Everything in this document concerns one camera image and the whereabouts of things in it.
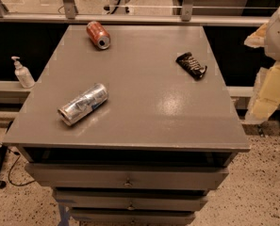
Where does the bottom grey drawer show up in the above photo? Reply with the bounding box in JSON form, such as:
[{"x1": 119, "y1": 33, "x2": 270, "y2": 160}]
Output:
[{"x1": 70, "y1": 209, "x2": 195, "y2": 226}]

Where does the silver redbull can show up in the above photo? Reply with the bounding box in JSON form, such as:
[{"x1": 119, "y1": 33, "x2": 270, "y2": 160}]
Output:
[{"x1": 58, "y1": 84, "x2": 108, "y2": 126}]

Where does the grey drawer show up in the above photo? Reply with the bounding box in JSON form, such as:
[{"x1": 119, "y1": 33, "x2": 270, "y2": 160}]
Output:
[
  {"x1": 70, "y1": 209, "x2": 195, "y2": 226},
  {"x1": 25, "y1": 163, "x2": 228, "y2": 190},
  {"x1": 53, "y1": 190, "x2": 207, "y2": 211}
]

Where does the metal railing frame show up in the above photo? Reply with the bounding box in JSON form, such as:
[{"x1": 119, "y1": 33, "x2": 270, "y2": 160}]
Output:
[{"x1": 0, "y1": 0, "x2": 280, "y2": 26}]

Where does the white pump sanitizer bottle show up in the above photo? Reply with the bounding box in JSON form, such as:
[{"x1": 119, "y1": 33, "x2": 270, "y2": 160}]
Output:
[{"x1": 11, "y1": 56, "x2": 35, "y2": 89}]

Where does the orange soda can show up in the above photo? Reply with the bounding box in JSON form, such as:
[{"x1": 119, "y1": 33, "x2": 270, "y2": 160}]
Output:
[{"x1": 86, "y1": 21, "x2": 110, "y2": 50}]

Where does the top grey drawer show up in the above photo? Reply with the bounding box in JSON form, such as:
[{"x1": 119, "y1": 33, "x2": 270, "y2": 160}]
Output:
[{"x1": 25, "y1": 163, "x2": 228, "y2": 190}]

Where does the black rxbar chocolate wrapper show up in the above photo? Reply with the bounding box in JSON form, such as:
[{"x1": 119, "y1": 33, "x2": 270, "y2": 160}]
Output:
[{"x1": 175, "y1": 52, "x2": 207, "y2": 80}]

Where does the middle grey drawer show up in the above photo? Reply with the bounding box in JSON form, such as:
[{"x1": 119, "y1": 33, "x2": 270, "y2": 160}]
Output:
[{"x1": 53, "y1": 190, "x2": 207, "y2": 211}]

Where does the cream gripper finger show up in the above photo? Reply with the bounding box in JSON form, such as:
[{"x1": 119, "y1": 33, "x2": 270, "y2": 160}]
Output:
[
  {"x1": 245, "y1": 61, "x2": 280, "y2": 122},
  {"x1": 244, "y1": 24, "x2": 268, "y2": 48}
]

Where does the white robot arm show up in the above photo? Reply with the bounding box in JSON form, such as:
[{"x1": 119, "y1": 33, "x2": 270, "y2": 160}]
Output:
[{"x1": 244, "y1": 7, "x2": 280, "y2": 124}]

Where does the grey drawer cabinet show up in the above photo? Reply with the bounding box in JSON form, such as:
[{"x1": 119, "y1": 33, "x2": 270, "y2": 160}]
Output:
[{"x1": 2, "y1": 24, "x2": 251, "y2": 226}]

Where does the black floor cable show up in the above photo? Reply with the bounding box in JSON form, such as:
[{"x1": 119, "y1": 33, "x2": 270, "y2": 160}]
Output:
[{"x1": 0, "y1": 135, "x2": 36, "y2": 187}]

